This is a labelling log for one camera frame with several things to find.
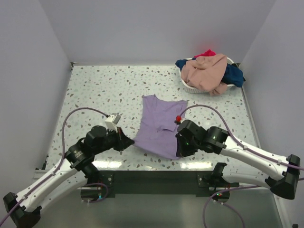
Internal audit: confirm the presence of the white laundry basket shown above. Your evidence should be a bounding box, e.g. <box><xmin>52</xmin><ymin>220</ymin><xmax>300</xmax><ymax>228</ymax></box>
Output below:
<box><xmin>178</xmin><ymin>57</ymin><xmax>238</xmax><ymax>94</ymax></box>

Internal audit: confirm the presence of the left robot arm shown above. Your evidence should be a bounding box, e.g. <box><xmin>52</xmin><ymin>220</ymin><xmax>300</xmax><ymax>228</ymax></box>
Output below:
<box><xmin>3</xmin><ymin>125</ymin><xmax>134</xmax><ymax>228</ymax></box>

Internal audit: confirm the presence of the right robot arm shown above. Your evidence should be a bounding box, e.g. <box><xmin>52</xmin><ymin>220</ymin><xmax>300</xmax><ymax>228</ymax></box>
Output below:
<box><xmin>175</xmin><ymin>120</ymin><xmax>300</xmax><ymax>200</ymax></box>

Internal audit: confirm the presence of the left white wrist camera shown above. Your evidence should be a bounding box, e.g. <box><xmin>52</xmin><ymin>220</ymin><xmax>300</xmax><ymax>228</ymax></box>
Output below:
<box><xmin>105</xmin><ymin>113</ymin><xmax>121</xmax><ymax>132</ymax></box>

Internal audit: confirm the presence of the red t shirt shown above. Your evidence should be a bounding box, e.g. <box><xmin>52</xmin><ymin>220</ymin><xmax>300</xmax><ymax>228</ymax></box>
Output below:
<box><xmin>194</xmin><ymin>49</ymin><xmax>216</xmax><ymax>58</ymax></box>

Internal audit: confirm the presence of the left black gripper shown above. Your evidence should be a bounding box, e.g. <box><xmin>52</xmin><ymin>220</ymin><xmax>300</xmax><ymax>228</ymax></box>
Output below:
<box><xmin>94</xmin><ymin>125</ymin><xmax>134</xmax><ymax>155</ymax></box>

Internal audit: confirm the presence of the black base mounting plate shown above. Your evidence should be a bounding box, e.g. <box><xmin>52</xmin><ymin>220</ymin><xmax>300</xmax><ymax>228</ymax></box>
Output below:
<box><xmin>81</xmin><ymin>171</ymin><xmax>239</xmax><ymax>199</ymax></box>

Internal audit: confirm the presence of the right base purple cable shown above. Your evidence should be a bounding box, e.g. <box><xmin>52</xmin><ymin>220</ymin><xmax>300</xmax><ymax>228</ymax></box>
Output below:
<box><xmin>203</xmin><ymin>185</ymin><xmax>266</xmax><ymax>228</ymax></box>

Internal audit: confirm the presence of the navy blue t shirt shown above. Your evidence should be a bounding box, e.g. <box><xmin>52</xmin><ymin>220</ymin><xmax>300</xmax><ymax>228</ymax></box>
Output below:
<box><xmin>175</xmin><ymin>58</ymin><xmax>246</xmax><ymax>88</ymax></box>

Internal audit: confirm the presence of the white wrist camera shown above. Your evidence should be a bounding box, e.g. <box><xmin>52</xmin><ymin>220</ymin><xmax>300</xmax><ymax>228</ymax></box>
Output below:
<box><xmin>174</xmin><ymin>115</ymin><xmax>183</xmax><ymax>125</ymax></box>
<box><xmin>105</xmin><ymin>113</ymin><xmax>121</xmax><ymax>132</ymax></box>

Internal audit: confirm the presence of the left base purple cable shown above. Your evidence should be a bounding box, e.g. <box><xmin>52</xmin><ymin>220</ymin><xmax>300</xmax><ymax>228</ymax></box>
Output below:
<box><xmin>82</xmin><ymin>182</ymin><xmax>110</xmax><ymax>204</ymax></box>

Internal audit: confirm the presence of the peach pink t shirt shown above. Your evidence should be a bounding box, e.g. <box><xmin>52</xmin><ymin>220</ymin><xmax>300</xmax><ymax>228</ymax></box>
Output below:
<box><xmin>180</xmin><ymin>54</ymin><xmax>228</xmax><ymax>95</ymax></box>

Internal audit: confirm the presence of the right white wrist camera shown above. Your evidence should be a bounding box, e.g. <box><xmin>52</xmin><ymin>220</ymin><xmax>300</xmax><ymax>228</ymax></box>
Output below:
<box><xmin>174</xmin><ymin>115</ymin><xmax>183</xmax><ymax>125</ymax></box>

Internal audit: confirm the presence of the lavender t shirt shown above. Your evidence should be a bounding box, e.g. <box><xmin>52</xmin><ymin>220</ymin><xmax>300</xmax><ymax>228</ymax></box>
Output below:
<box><xmin>134</xmin><ymin>95</ymin><xmax>188</xmax><ymax>160</ymax></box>

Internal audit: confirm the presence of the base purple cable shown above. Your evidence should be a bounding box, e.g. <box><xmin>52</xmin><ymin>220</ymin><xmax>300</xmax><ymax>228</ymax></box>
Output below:
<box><xmin>82</xmin><ymin>182</ymin><xmax>110</xmax><ymax>204</ymax></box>
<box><xmin>203</xmin><ymin>185</ymin><xmax>266</xmax><ymax>228</ymax></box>

